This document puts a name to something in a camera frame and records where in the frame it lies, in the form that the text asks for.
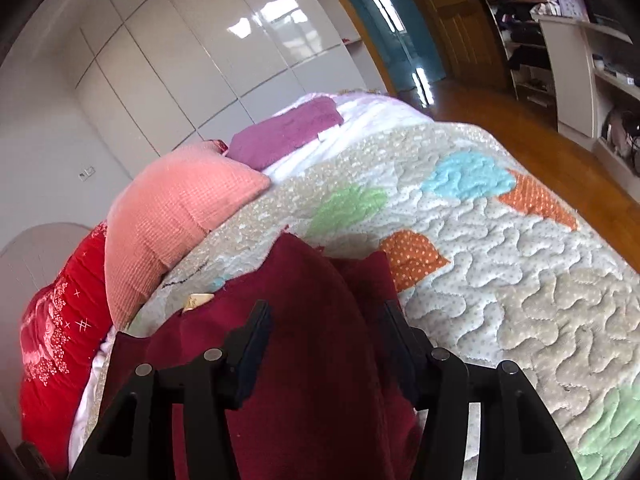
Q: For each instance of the red floral comforter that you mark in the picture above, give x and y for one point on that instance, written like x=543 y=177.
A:
x=55 y=360

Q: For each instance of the wooden door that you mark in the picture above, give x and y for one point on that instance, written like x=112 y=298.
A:
x=450 y=10

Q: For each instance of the purple folded towel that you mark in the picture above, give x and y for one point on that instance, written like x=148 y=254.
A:
x=285 y=130

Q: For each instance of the white glossy wardrobe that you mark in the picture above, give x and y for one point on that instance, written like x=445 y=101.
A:
x=200 y=60

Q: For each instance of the white fleece blanket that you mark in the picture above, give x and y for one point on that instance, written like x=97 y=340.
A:
x=370 y=115

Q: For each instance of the white wall socket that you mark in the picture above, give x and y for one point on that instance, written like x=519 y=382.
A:
x=86 y=172

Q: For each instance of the open shelf with clothes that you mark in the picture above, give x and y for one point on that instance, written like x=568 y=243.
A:
x=525 y=45

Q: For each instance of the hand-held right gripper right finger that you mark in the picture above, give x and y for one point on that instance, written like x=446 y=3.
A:
x=400 y=355

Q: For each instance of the dark red sweater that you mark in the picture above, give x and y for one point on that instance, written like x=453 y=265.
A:
x=310 y=335

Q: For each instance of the white desk shelf unit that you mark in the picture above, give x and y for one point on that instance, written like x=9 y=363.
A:
x=565 y=70

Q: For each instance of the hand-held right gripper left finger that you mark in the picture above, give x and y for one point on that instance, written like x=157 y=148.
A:
x=255 y=355

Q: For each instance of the teal glass door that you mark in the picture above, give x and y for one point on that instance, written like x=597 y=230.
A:
x=395 y=50

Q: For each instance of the patchwork quilted bedspread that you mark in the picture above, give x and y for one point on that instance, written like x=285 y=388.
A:
x=500 y=260

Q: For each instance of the pink textured pillow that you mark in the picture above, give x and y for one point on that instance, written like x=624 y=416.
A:
x=175 y=210

